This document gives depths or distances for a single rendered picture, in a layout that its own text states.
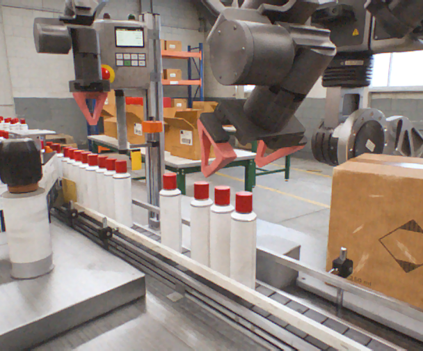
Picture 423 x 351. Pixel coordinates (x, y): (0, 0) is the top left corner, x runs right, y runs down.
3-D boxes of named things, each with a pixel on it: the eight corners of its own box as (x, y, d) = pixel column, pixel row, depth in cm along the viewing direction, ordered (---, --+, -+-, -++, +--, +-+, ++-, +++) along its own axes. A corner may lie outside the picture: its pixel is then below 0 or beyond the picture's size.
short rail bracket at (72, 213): (67, 235, 113) (63, 199, 111) (86, 230, 117) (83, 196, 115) (71, 238, 111) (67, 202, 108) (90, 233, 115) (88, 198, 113)
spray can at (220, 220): (204, 278, 77) (204, 186, 73) (221, 270, 81) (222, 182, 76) (222, 287, 73) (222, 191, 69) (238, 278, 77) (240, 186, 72)
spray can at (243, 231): (224, 290, 73) (225, 193, 68) (241, 281, 76) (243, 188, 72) (243, 300, 69) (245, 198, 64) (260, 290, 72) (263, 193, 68)
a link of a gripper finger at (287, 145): (220, 151, 52) (248, 101, 45) (256, 146, 56) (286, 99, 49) (243, 187, 48) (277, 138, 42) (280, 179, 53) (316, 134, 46)
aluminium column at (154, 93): (148, 228, 120) (138, 14, 105) (158, 224, 123) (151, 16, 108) (156, 231, 117) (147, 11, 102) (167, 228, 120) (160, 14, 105)
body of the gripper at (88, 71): (81, 88, 74) (77, 51, 73) (69, 89, 83) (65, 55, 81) (111, 88, 78) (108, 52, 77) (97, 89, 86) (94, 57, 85)
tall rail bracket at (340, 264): (314, 336, 66) (320, 253, 63) (334, 320, 71) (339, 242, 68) (330, 345, 64) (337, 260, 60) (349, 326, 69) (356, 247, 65)
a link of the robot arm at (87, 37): (101, 24, 77) (92, 28, 81) (67, 21, 73) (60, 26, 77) (104, 58, 78) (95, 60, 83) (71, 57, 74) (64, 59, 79)
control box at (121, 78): (98, 89, 114) (93, 25, 109) (152, 89, 116) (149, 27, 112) (92, 88, 104) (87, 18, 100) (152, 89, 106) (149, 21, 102)
